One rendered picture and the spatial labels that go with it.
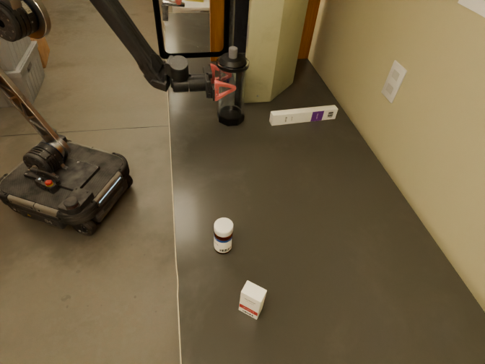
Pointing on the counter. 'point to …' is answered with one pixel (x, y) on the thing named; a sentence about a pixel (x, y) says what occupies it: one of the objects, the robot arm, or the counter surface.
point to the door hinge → (232, 22)
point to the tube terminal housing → (273, 47)
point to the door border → (193, 53)
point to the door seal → (192, 54)
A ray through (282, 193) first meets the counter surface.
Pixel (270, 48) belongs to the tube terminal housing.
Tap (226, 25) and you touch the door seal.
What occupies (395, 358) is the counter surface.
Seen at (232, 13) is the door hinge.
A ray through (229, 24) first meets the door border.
